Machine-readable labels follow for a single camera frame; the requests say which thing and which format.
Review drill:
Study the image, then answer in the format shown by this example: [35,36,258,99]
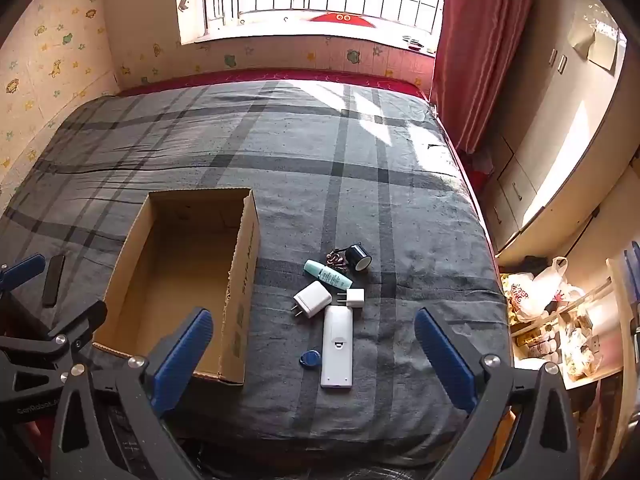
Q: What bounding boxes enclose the red paper window decoration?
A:
[307,10,376,28]

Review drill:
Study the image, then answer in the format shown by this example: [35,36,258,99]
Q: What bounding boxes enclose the grey paper sheet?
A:
[570,5,621,73]

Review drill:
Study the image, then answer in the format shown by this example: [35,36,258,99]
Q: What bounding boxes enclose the black smartphone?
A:
[41,254,66,308]

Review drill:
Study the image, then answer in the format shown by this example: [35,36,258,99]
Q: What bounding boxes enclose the row of small jars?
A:
[515,330,561,361]

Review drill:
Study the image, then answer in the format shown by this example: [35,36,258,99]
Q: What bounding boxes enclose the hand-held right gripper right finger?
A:
[414,307,581,480]

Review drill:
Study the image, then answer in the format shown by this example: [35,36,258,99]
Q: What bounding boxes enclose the beige wardrobe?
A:
[482,0,628,261]

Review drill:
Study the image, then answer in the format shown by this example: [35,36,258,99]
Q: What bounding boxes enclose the red curtain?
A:
[430,0,538,153]

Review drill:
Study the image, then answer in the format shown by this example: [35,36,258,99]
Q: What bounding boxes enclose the grey plaid bed sheet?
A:
[0,80,511,466]

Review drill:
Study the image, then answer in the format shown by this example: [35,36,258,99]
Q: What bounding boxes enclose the large white charger plug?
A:
[291,280,333,320]

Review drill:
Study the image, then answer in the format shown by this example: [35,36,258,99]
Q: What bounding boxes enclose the small white charger plug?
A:
[336,287,366,309]

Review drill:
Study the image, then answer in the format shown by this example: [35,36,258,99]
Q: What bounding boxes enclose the green cosmetic bottle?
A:
[303,259,354,290]

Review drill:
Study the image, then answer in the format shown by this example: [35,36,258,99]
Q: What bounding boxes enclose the white remote control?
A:
[320,305,354,389]

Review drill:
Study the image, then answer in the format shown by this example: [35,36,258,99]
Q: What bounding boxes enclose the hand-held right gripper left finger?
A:
[50,307,214,480]

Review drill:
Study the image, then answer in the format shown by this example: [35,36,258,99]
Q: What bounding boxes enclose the cardboard box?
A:
[91,188,261,386]

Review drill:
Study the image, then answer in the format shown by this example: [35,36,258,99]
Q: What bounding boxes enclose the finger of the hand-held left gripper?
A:
[0,302,108,396]
[0,254,47,292]

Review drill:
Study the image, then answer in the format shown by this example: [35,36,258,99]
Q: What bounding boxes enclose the red mattress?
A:
[117,67,433,101]

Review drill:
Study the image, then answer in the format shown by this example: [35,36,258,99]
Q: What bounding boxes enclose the white plastic bag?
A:
[507,257,586,321]

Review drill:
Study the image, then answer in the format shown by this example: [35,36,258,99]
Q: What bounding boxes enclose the black cup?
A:
[346,243,372,273]

